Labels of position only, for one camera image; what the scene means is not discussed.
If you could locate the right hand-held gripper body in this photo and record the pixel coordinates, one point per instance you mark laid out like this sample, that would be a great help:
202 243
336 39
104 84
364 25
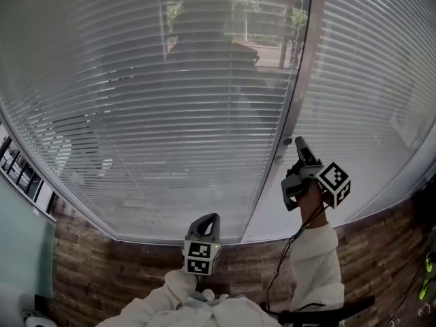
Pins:
334 182

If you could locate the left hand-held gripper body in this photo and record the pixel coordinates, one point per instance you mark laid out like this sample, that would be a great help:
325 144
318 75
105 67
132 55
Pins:
201 254

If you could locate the glass window with white blinds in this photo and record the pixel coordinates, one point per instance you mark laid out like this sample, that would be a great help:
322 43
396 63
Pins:
136 114
368 97
408 189

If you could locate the person's left forearm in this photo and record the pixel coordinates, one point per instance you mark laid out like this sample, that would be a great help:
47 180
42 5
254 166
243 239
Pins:
170 291

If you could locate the person's right forearm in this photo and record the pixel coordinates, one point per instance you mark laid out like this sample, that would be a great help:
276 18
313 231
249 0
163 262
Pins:
316 261

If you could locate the glass door with blinds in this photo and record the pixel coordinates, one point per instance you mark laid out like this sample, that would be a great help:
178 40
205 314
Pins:
177 240

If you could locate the person's white shoe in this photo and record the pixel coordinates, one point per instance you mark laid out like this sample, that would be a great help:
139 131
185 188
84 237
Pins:
225 296
208 294

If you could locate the person's blue jeans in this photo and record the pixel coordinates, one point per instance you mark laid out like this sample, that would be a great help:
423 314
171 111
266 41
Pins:
197 300

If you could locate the person's white fleece jacket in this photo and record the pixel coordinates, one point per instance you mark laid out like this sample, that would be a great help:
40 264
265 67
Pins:
231 315

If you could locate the black equipment bar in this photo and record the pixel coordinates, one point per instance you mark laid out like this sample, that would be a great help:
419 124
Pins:
340 307

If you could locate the frosted glass door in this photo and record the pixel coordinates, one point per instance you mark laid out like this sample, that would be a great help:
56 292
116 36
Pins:
24 250

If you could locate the dark metal railing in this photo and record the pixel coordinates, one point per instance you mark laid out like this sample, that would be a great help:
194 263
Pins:
22 173

